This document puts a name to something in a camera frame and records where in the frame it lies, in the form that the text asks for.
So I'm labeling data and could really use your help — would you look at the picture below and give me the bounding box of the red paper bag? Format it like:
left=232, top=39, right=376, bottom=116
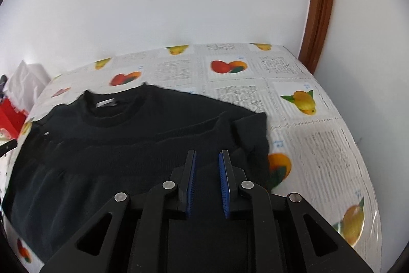
left=0, top=99, right=31, bottom=141

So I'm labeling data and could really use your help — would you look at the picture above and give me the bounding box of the wooden door frame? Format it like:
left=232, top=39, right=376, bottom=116
left=297, top=0, right=337, bottom=75

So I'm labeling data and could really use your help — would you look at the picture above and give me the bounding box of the white plastic bag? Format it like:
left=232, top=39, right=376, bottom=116
left=5, top=59, right=52, bottom=104

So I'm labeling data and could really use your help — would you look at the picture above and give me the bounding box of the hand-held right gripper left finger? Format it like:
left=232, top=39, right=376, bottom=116
left=40, top=150, right=197, bottom=273

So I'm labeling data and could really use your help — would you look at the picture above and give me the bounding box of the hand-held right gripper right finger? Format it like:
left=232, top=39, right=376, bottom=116
left=218, top=150, right=374, bottom=273

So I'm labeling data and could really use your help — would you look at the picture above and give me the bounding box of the fruit print tablecloth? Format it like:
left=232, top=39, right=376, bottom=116
left=13, top=43, right=384, bottom=273

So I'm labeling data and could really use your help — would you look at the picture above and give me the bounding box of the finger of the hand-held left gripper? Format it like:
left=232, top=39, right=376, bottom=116
left=0, top=140, right=18, bottom=154

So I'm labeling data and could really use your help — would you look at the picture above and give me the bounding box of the black sweatshirt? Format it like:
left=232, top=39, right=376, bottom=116
left=3, top=83, right=272, bottom=273

